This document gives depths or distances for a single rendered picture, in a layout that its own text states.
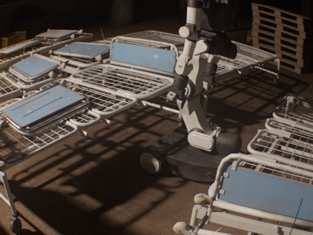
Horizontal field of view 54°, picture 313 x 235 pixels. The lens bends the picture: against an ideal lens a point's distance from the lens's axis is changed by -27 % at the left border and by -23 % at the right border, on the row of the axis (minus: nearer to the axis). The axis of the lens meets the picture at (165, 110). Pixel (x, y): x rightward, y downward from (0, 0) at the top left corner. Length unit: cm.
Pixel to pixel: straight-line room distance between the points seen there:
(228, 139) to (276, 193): 122
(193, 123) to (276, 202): 139
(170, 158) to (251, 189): 128
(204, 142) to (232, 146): 21
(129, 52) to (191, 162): 128
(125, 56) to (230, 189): 222
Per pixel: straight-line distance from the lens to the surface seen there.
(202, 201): 163
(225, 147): 264
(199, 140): 269
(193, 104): 270
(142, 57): 341
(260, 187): 152
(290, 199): 151
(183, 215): 236
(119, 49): 356
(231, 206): 160
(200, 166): 262
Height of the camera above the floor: 146
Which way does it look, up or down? 22 degrees down
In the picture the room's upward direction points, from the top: 4 degrees clockwise
